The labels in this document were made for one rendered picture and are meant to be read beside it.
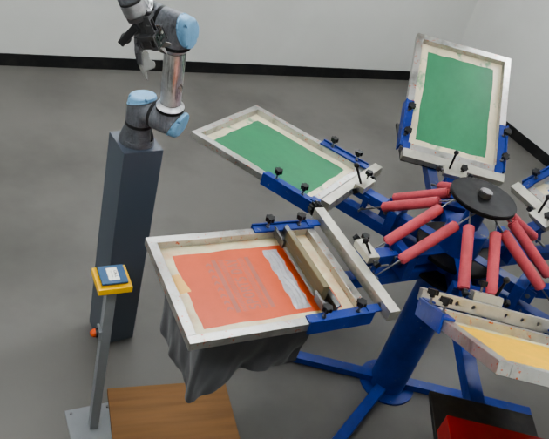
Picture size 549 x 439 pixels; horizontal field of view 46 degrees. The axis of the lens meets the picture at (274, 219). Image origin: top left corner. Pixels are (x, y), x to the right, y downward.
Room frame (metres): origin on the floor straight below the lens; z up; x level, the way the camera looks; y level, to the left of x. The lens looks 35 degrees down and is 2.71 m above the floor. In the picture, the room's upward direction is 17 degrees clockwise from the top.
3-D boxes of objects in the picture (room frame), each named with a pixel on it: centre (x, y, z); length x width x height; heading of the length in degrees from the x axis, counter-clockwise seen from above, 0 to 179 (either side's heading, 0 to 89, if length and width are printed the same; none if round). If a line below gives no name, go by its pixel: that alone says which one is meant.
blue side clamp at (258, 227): (2.39, -0.05, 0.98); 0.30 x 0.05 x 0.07; 124
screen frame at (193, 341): (2.03, -0.01, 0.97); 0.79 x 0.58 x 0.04; 124
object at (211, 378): (1.83, -0.08, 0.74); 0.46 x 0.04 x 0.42; 124
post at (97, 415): (1.81, 0.53, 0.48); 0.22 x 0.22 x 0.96; 34
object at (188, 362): (1.87, 0.24, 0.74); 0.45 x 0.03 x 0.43; 34
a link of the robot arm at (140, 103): (2.41, 0.67, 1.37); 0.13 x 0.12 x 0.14; 76
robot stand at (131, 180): (2.41, 0.68, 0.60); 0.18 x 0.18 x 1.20; 41
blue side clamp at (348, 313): (1.93, -0.36, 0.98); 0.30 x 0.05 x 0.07; 124
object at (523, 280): (2.62, -0.88, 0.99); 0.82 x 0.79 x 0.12; 124
